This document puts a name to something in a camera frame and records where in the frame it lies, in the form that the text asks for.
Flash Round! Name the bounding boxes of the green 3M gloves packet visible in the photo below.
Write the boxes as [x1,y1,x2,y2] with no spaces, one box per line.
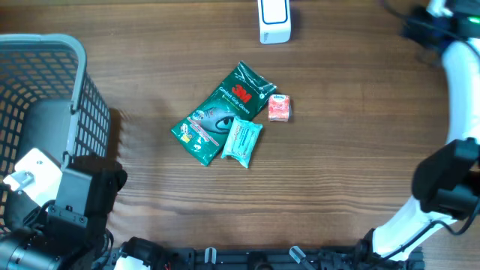
[171,61,277,166]

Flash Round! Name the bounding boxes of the teal wet wipes pack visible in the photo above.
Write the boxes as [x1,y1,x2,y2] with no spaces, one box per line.
[220,116,263,168]

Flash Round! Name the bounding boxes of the orange tissue pack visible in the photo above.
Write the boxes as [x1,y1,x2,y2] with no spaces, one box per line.
[268,94,291,122]

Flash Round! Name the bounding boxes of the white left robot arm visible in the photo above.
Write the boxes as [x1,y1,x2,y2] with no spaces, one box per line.
[1,156,168,269]

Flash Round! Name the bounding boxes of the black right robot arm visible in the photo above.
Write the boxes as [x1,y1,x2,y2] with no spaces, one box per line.
[352,1,479,269]

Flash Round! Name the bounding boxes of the white barcode scanner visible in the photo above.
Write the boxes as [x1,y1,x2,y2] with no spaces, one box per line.
[257,0,292,44]

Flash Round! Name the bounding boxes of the grey plastic mesh basket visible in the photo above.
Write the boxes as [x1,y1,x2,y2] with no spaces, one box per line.
[1,34,111,236]

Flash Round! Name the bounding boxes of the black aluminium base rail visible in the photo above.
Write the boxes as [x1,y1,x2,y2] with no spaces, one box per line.
[104,246,425,270]

